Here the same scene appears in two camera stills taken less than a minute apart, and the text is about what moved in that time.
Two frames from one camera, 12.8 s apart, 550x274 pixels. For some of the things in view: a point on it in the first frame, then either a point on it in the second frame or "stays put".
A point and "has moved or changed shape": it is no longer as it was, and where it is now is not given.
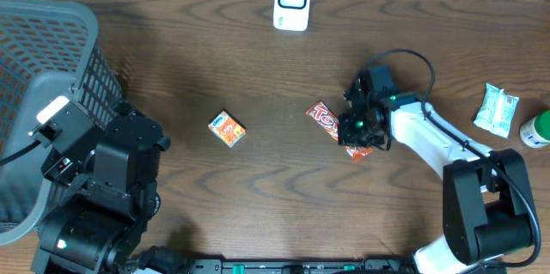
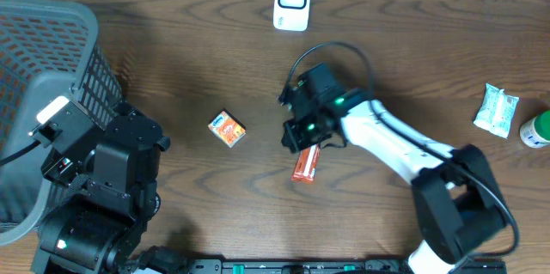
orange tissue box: (228, 128) stays put
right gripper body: (357, 128) → (304, 130)
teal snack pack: (497, 111) stays put
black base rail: (302, 266) stays put
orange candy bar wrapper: (328, 119) has moved or changed shape
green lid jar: (535, 131) stays put
